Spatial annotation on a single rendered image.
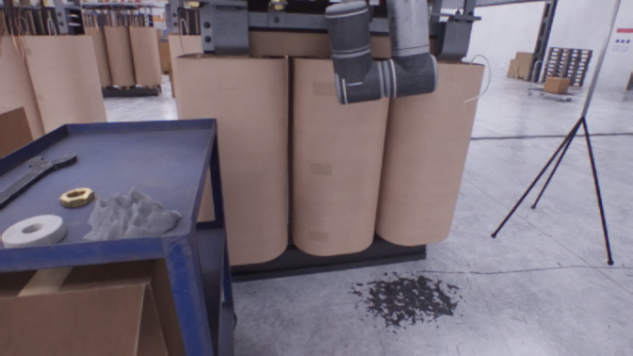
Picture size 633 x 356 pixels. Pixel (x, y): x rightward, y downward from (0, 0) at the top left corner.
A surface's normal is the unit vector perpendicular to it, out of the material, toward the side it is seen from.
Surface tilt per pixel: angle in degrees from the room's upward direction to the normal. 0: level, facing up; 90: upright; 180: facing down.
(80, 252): 90
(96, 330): 26
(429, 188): 90
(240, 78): 90
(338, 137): 90
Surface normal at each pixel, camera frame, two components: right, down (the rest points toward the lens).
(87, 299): 0.13, -0.68
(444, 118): 0.20, 0.36
